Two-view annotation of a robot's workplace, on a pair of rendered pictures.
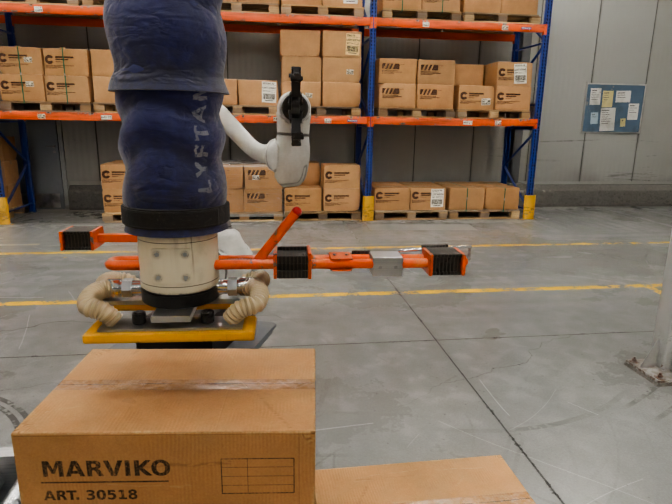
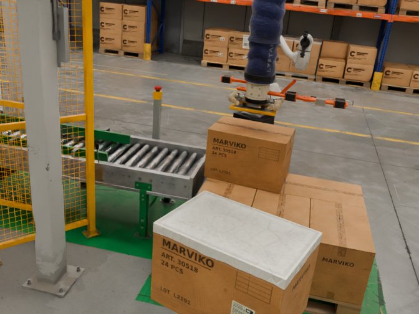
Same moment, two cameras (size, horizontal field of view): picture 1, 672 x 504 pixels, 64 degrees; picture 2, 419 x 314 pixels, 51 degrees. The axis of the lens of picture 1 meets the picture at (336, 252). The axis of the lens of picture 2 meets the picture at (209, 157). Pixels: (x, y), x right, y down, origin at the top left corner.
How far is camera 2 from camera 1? 2.09 m
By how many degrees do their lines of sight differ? 20
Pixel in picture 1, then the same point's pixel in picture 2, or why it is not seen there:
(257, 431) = (270, 141)
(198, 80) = (272, 41)
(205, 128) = (272, 53)
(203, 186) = (268, 70)
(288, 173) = (299, 65)
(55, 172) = (176, 30)
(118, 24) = (254, 25)
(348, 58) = not seen: outside the picture
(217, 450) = (259, 144)
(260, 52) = not seen: outside the picture
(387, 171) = (401, 55)
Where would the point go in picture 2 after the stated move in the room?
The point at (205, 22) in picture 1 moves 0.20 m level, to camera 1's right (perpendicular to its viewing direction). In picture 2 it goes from (277, 25) to (306, 28)
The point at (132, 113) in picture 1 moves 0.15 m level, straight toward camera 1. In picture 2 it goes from (253, 48) to (254, 51)
